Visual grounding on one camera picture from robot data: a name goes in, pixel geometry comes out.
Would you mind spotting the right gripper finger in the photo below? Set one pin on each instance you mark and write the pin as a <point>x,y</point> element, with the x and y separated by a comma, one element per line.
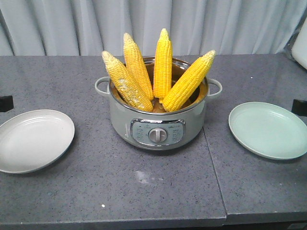
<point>299,107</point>

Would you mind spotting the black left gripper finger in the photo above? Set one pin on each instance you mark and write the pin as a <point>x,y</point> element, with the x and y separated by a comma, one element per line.
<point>6,103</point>

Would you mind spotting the bright yellow corn cob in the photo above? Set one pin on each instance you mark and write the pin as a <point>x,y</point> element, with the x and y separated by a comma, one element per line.
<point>188,82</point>
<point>163,66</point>

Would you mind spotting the pale corn cob with white patch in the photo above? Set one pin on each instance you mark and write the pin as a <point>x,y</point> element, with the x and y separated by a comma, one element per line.
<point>126,85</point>

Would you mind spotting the pale yellow corn cob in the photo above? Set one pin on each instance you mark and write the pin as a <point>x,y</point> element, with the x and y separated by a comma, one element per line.
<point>136,66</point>

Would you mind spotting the bright yellow upright corn cob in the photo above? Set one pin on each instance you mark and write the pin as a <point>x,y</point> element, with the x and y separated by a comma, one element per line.
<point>163,66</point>

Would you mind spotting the green round plate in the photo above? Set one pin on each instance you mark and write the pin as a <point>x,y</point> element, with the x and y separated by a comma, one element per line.
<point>268,130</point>

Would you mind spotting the white round plate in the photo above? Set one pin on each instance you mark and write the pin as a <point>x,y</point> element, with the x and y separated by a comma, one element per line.
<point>34,140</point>

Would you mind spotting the white rice cooker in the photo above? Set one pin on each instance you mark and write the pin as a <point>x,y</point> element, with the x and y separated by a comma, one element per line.
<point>299,49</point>

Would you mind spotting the white curtain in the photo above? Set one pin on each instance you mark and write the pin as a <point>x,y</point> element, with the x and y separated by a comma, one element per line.
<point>87,27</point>

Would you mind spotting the green electric cooking pot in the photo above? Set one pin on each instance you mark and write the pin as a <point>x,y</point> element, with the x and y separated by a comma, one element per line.
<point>159,129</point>

